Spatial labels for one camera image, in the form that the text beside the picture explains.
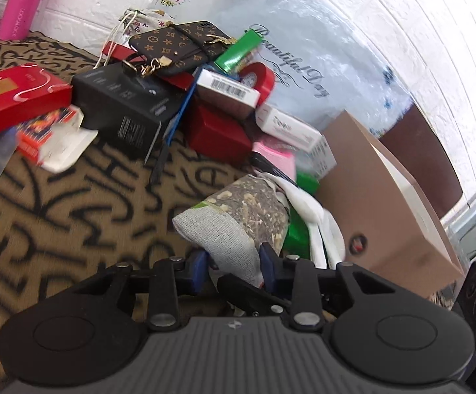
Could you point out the white paper packet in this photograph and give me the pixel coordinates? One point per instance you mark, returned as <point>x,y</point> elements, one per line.
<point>67,150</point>

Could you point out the green box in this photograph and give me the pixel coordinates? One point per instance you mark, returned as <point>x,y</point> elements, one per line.
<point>235,53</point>

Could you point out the black box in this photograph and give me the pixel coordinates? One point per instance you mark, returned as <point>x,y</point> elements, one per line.
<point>123,106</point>

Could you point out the green packet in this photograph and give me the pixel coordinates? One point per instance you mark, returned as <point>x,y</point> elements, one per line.
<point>299,234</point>

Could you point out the blue pen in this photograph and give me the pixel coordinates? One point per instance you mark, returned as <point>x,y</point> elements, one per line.
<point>180,113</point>

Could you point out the flat red box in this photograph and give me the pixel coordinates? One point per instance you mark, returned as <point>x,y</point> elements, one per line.
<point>119,52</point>

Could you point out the white and pink box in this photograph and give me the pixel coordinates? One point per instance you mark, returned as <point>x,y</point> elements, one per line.
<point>291,129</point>

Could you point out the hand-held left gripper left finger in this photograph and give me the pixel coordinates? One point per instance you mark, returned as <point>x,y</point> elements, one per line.
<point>199,266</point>

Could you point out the floral plastic bag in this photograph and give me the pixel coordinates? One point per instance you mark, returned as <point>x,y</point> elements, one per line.
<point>324,28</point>

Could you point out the brown monogram phone case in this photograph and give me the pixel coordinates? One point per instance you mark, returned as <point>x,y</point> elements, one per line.
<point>172,43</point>

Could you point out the red tape roll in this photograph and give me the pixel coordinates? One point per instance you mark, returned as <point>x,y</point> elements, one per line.
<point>264,84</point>

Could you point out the white cloth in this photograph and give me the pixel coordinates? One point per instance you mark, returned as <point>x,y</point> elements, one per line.
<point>318,225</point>

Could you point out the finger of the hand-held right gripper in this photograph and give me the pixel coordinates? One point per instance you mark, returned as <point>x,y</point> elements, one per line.
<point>242,293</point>

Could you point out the red and white packet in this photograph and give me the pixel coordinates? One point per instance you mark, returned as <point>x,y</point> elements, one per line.
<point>37,131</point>

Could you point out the black comb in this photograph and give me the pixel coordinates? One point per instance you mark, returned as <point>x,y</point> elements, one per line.
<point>270,166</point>

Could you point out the dark red box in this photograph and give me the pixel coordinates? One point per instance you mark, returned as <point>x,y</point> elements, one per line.
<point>217,133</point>

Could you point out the brown cardboard box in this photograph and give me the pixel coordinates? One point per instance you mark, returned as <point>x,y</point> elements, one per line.
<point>385,213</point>

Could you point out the red patterned box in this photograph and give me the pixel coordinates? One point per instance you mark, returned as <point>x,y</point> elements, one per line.
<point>12,98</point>

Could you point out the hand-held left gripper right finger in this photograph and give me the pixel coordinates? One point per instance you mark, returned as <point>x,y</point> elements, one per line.
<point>267,264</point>

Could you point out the speckled sachet bag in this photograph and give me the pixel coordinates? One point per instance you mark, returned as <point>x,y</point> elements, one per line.
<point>238,221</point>

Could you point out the white barcode box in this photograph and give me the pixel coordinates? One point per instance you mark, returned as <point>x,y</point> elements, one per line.
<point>225,92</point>

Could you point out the dark brown board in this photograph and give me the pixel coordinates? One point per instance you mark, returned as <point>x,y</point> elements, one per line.
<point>426,160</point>

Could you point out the pink packet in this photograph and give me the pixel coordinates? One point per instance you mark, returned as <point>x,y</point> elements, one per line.
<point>279,158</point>

